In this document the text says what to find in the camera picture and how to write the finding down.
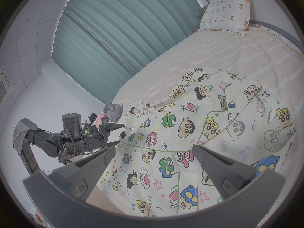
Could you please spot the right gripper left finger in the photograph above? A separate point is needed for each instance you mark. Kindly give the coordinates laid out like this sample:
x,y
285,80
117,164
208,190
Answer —
x,y
78,177

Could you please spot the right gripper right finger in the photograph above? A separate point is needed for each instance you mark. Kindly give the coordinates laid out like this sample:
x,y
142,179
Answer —
x,y
228,174

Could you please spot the blue-green curtain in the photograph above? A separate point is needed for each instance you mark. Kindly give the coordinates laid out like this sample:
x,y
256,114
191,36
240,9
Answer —
x,y
114,37

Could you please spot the bed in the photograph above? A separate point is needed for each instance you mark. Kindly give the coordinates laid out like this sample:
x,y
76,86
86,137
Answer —
x,y
213,53

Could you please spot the ceiling air conditioner vent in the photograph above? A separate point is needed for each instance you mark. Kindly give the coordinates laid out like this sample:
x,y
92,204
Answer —
x,y
4,87

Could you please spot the pink garment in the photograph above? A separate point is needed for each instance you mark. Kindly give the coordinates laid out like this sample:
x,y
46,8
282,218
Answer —
x,y
99,120

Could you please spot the white printed pyjama top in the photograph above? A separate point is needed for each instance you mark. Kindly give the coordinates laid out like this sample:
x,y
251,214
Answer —
x,y
190,132

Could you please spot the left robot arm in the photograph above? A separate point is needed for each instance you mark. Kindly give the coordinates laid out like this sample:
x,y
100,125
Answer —
x,y
71,125

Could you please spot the white printed pillow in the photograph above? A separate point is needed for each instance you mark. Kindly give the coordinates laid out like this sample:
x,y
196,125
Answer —
x,y
225,12

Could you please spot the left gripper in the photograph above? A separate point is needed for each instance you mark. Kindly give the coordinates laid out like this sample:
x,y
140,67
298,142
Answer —
x,y
91,145

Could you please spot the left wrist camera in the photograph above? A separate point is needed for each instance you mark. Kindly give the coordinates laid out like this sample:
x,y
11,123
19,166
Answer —
x,y
93,130

